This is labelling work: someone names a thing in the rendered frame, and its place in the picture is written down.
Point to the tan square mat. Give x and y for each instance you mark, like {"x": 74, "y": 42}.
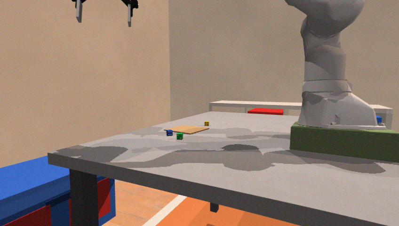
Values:
{"x": 187, "y": 129}

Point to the blue die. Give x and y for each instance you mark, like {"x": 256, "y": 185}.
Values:
{"x": 169, "y": 132}

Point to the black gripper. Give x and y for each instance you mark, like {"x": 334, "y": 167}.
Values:
{"x": 129, "y": 3}

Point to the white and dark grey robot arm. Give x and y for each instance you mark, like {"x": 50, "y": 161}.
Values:
{"x": 327, "y": 98}

